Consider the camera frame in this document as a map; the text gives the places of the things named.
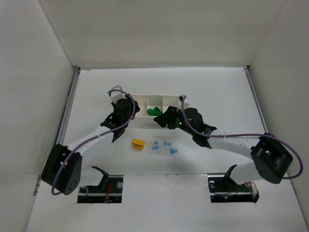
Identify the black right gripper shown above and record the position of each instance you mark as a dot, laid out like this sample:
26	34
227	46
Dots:
169	117

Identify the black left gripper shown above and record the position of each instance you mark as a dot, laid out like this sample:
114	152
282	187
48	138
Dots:
131	106

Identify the small green lego brick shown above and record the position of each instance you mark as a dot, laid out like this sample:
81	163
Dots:
154	111

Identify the yellow striped lego body brick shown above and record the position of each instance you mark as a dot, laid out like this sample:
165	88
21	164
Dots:
138	144

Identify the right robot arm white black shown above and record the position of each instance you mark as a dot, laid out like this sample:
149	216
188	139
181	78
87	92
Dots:
269	159

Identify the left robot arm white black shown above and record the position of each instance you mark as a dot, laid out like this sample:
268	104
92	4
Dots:
64	171

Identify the white divided plastic container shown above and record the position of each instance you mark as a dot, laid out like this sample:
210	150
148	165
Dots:
143	120

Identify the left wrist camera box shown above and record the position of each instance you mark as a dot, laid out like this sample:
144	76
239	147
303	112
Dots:
116	93

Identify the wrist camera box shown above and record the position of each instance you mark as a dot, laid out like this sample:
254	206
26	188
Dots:
184	102
116	93

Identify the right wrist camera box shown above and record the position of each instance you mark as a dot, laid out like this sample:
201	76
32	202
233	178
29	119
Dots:
184	102

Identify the left aluminium rail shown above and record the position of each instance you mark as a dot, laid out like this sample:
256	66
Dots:
61	131

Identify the aluminium rail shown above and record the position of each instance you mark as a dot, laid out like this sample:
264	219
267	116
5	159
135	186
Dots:
248	76
61	131

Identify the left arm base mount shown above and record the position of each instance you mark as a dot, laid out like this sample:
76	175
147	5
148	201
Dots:
101	187

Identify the right aluminium rail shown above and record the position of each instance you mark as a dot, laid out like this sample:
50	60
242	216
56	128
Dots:
248	76

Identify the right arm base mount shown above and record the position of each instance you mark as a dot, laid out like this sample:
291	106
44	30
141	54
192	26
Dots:
225	190

